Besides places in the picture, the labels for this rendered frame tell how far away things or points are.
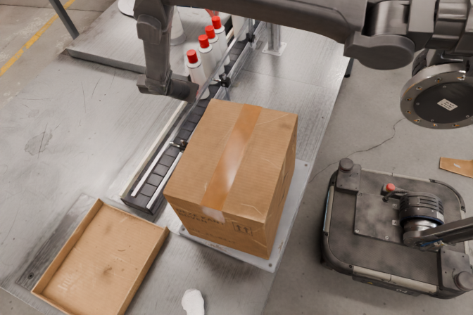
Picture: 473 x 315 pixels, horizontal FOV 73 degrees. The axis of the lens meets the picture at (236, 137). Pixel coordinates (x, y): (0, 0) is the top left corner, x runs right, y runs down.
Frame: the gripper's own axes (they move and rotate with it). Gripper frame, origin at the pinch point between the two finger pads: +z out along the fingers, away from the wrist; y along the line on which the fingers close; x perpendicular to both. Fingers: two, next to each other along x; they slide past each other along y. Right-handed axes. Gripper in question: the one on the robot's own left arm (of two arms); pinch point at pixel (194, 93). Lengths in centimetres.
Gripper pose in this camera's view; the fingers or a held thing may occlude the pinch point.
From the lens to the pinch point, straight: 117.6
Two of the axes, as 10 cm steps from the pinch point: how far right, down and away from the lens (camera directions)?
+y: -9.2, -2.6, 3.0
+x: -2.4, 9.6, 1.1
